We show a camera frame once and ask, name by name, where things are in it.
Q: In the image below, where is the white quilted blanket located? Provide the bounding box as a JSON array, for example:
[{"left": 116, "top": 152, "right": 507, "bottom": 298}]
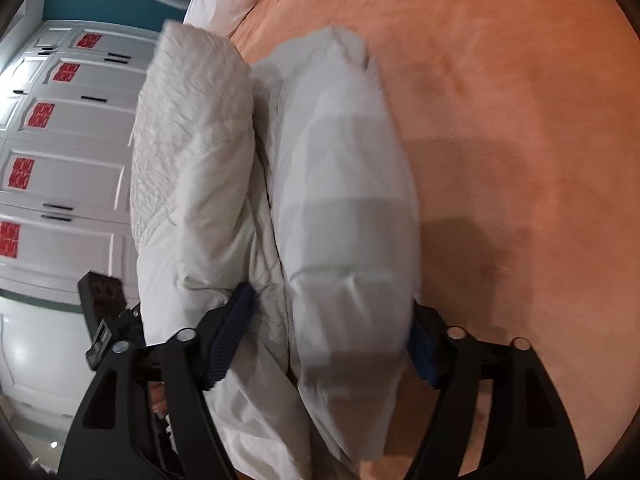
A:
[{"left": 127, "top": 22, "right": 423, "bottom": 480}]

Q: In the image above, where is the person's left hand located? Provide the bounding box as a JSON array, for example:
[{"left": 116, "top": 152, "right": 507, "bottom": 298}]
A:
[{"left": 150, "top": 382, "right": 174, "bottom": 423}]

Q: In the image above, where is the orange velvet bedspread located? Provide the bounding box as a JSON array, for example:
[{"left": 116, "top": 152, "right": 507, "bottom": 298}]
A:
[{"left": 220, "top": 0, "right": 640, "bottom": 480}]

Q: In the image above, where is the white cabinet with black handles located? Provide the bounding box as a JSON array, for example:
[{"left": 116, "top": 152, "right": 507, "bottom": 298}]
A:
[{"left": 0, "top": 19, "right": 166, "bottom": 431}]

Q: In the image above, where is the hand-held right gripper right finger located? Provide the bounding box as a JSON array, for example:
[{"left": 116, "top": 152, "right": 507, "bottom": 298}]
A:
[{"left": 402, "top": 300, "right": 586, "bottom": 480}]

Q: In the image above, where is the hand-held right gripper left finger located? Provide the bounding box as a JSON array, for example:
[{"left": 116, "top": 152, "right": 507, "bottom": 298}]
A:
[{"left": 57, "top": 282, "right": 258, "bottom": 480}]

